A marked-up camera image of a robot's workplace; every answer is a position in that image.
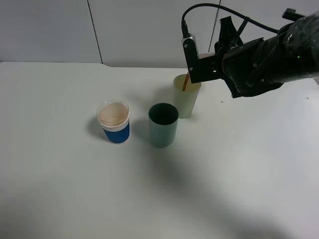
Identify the drink bottle with pink label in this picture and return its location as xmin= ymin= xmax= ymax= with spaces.
xmin=199 ymin=53 xmax=214 ymax=59

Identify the blue sleeved clear cup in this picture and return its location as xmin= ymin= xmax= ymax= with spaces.
xmin=97 ymin=100 xmax=130 ymax=144

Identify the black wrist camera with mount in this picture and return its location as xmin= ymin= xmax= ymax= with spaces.
xmin=181 ymin=34 xmax=224 ymax=84

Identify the pale yellow plastic cup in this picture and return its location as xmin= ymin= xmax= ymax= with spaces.
xmin=173 ymin=74 xmax=201 ymax=119

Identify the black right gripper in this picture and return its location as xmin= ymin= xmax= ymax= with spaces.
xmin=214 ymin=16 xmax=283 ymax=98

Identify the teal green plastic cup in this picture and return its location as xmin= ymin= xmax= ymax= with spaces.
xmin=148 ymin=103 xmax=179 ymax=148

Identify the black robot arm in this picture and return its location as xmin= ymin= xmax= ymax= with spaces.
xmin=215 ymin=12 xmax=319 ymax=98

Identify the black camera cable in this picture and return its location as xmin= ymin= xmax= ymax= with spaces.
xmin=181 ymin=2 xmax=304 ymax=38

